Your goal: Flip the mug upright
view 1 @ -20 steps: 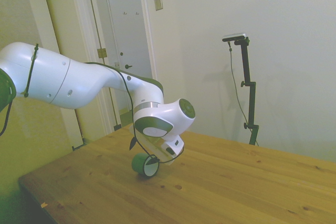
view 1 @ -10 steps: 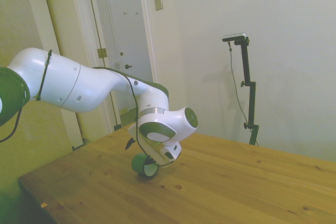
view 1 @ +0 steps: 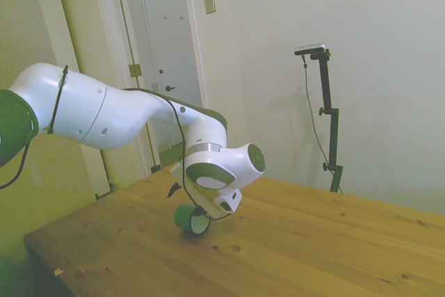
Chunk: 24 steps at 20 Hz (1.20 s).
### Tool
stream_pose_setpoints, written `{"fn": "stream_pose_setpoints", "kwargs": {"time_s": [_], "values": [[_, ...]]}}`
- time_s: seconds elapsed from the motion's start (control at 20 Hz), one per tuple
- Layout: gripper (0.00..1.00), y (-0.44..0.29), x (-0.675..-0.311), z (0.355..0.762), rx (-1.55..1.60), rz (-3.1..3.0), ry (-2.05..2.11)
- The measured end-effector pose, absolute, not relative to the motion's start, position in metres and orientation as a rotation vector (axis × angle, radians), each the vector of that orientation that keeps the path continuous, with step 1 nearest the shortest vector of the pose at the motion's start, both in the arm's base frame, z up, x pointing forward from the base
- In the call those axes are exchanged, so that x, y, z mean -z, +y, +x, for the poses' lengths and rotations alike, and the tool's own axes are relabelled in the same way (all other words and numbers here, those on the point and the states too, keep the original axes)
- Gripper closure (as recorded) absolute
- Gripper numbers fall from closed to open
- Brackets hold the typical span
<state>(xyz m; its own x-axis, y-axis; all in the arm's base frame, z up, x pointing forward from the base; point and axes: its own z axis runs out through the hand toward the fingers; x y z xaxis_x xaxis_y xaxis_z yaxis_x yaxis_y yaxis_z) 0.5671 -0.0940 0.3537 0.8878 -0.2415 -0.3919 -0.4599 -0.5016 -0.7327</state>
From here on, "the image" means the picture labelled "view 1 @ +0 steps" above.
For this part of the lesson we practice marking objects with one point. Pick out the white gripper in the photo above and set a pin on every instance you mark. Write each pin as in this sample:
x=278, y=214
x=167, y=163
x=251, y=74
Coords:
x=208, y=203

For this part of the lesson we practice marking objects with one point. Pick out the teal enamel mug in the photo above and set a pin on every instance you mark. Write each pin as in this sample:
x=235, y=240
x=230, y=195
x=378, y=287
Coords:
x=182, y=218

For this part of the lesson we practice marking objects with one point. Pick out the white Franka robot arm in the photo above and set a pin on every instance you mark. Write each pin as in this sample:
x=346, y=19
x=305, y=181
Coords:
x=87, y=109

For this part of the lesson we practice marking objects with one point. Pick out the brass latch plate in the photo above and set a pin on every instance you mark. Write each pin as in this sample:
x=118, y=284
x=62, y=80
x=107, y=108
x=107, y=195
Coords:
x=155, y=85

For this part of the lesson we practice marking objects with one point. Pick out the brass door hinge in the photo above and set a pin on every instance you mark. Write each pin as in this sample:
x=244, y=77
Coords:
x=135, y=70

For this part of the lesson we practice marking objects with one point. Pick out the white closed door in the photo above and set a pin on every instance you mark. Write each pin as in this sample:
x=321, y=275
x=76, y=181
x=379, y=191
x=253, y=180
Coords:
x=174, y=50

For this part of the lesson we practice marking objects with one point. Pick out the cream open door leaf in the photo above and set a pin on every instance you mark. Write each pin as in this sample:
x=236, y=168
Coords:
x=94, y=32

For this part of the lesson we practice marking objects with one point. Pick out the white door frame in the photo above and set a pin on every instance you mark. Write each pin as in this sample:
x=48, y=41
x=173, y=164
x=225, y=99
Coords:
x=194, y=67

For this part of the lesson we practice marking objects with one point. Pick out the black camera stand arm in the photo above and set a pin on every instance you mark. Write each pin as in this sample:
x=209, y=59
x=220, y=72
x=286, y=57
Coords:
x=333, y=137

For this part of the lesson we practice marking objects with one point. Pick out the black camera stand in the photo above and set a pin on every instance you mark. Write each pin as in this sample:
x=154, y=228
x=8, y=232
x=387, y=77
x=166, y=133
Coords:
x=306, y=81

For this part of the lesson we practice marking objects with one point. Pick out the black and silver stereo camera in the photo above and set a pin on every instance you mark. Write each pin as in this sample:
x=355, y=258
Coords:
x=309, y=49

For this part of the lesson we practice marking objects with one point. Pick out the beige wall switch plate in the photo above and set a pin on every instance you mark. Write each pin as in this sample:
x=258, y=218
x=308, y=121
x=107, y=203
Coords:
x=209, y=1

